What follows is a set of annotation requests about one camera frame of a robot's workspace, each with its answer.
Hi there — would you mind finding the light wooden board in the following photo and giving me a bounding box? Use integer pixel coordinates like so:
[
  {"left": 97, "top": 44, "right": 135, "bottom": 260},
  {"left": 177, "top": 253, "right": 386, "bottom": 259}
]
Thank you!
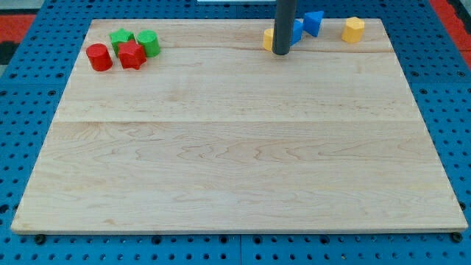
[{"left": 11, "top": 18, "right": 468, "bottom": 235}]

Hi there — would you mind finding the yellow block behind rod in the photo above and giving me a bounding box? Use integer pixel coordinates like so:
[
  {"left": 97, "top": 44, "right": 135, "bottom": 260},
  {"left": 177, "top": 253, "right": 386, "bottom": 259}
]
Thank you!
[{"left": 263, "top": 28, "right": 274, "bottom": 52}]

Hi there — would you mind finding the blue cube block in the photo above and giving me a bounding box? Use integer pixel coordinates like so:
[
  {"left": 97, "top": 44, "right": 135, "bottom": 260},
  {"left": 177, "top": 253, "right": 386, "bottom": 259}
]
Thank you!
[{"left": 291, "top": 20, "right": 303, "bottom": 46}]

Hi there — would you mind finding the green cylinder block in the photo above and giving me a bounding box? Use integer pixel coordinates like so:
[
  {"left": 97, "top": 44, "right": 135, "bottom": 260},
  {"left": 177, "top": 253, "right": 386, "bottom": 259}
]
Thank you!
[{"left": 137, "top": 29, "right": 160, "bottom": 57}]

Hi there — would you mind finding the red star block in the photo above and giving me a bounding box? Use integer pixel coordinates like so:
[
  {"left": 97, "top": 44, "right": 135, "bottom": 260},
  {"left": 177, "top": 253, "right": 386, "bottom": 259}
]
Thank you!
[{"left": 118, "top": 40, "right": 146, "bottom": 70}]

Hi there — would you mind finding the dark grey cylindrical robot rod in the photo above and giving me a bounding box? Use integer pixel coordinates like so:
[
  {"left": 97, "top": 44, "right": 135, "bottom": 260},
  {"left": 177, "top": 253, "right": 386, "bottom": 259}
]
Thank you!
[{"left": 272, "top": 0, "right": 297, "bottom": 55}]

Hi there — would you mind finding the blue triangle block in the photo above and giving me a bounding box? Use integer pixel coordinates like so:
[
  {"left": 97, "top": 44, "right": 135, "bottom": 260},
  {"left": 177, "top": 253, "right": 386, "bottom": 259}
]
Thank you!
[{"left": 303, "top": 10, "right": 325, "bottom": 37}]

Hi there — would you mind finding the green star block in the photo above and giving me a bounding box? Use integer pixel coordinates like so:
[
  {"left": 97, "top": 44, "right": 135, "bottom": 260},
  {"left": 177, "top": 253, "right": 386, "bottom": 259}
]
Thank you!
[{"left": 109, "top": 28, "right": 135, "bottom": 57}]

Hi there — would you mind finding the yellow hexagon block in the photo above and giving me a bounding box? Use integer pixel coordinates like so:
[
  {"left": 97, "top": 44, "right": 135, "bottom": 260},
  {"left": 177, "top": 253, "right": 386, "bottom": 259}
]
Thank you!
[{"left": 341, "top": 17, "right": 365, "bottom": 43}]

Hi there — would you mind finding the red cylinder block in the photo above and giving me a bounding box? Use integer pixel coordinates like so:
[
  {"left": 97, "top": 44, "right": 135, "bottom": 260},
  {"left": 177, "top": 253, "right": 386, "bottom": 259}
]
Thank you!
[{"left": 86, "top": 43, "right": 113, "bottom": 71}]

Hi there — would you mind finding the black bolt left front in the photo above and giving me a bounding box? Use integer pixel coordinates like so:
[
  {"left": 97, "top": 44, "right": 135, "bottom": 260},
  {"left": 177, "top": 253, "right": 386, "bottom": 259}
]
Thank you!
[{"left": 34, "top": 234, "right": 47, "bottom": 245}]

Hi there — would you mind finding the black bolt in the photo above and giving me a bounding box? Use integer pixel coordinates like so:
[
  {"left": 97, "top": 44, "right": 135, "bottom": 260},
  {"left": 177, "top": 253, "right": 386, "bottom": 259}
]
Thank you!
[
  {"left": 34, "top": 234, "right": 47, "bottom": 245},
  {"left": 450, "top": 233, "right": 463, "bottom": 243}
]

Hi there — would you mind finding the black bolt right front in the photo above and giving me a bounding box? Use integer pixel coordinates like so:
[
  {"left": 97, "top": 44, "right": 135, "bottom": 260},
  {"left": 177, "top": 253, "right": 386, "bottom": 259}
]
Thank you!
[{"left": 450, "top": 233, "right": 463, "bottom": 243}]

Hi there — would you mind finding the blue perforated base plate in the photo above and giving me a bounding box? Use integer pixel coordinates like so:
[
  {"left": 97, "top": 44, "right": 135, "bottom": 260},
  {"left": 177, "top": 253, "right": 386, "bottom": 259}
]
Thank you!
[{"left": 1, "top": 1, "right": 470, "bottom": 264}]

